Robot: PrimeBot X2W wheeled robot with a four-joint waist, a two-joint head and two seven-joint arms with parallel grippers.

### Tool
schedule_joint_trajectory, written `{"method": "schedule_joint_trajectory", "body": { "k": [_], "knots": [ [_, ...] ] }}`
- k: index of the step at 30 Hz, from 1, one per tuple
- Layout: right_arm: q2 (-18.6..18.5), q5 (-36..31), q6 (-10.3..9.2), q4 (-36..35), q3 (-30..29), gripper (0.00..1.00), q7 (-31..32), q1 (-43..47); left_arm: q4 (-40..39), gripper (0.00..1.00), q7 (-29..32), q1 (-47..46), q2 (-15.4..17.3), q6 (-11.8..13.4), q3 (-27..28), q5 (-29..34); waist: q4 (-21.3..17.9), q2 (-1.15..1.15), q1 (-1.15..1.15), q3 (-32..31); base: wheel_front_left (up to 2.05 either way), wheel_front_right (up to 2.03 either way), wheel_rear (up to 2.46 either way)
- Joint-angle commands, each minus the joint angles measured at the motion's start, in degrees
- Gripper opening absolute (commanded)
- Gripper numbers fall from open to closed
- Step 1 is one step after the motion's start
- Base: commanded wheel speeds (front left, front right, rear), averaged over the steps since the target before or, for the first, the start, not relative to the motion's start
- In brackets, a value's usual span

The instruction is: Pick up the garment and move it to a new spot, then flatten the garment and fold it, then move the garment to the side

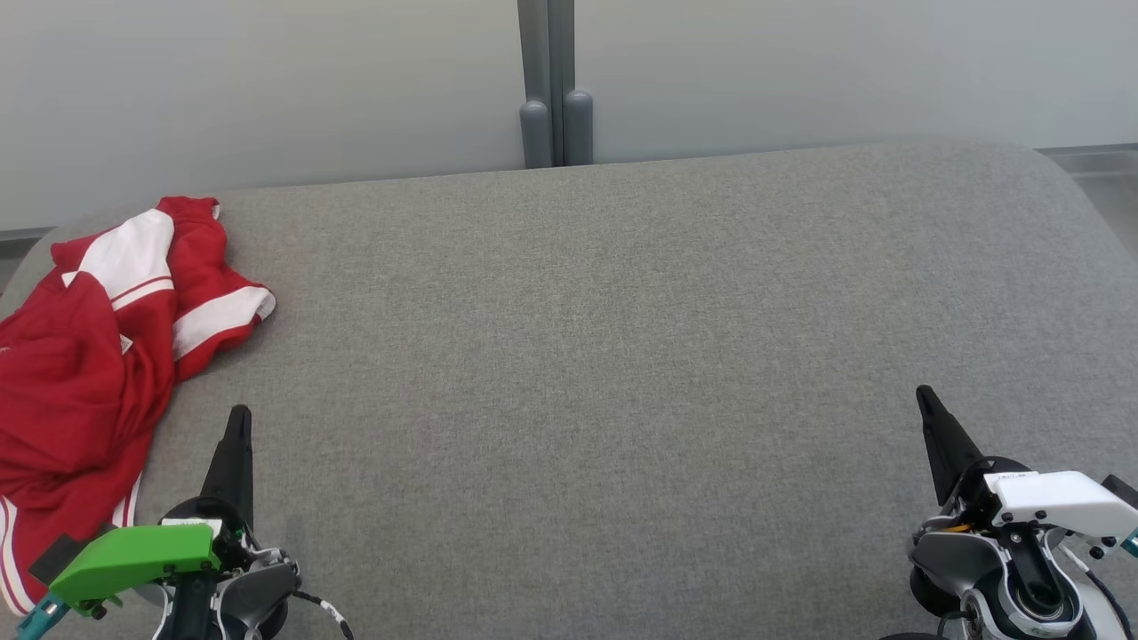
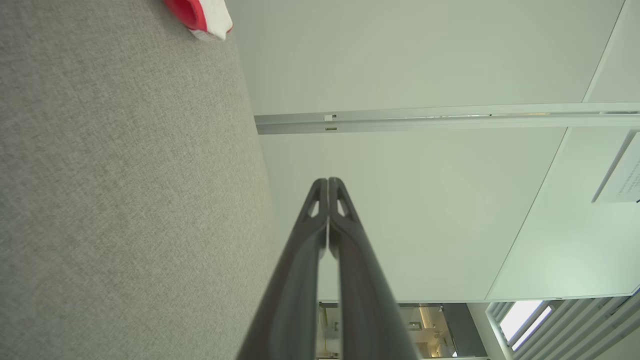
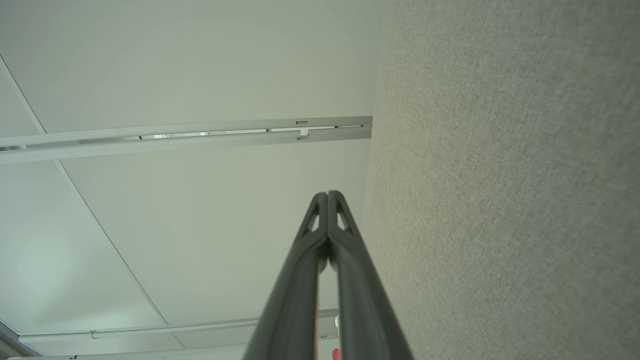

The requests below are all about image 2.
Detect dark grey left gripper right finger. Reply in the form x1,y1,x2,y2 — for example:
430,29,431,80
328,177,420,360

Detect white window blind slats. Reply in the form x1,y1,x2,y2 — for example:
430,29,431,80
485,287,640,360

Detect white paper wall sign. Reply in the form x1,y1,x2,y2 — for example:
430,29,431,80
592,131,640,205

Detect grey fabric sofa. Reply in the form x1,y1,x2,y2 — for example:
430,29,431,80
0,0,282,360

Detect grey partition post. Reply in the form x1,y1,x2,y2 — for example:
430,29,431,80
254,102,640,136

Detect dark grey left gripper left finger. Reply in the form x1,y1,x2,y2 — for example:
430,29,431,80
236,178,329,360

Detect red white basketball jersey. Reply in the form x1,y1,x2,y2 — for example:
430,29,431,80
164,0,234,42

